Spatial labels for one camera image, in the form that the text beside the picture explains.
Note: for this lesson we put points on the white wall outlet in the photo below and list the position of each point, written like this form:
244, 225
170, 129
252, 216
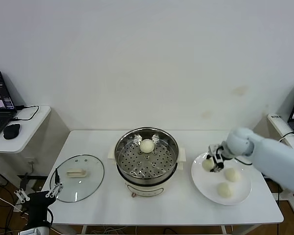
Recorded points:
31, 161

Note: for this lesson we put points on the black computer mouse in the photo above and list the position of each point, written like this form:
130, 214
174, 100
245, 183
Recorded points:
11, 131

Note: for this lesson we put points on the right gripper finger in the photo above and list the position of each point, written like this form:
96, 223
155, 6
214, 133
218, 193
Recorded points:
213, 149
220, 162

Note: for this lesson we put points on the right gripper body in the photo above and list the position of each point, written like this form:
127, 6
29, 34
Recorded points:
225, 151

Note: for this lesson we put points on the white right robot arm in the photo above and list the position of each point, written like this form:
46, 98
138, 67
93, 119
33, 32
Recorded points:
272, 156

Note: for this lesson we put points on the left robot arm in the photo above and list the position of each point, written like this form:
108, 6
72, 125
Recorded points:
36, 231

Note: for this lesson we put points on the glass pot lid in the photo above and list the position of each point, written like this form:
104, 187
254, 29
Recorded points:
77, 172

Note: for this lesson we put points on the cream electric cooker base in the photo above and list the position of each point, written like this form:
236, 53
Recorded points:
147, 189

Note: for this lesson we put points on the small printed label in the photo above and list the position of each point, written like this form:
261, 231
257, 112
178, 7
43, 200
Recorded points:
275, 116

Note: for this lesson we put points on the white steamed baozi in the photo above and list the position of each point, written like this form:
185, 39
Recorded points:
232, 175
147, 146
224, 189
207, 165

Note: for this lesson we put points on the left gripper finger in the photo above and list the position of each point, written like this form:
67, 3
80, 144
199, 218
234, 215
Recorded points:
57, 177
22, 195

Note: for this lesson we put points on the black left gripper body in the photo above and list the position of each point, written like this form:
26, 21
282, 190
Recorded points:
40, 205

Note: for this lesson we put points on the stainless steel steamer basket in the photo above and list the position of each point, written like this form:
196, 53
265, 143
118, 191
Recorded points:
142, 169

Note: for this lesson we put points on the white round plate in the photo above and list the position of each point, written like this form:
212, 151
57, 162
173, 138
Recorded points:
205, 191

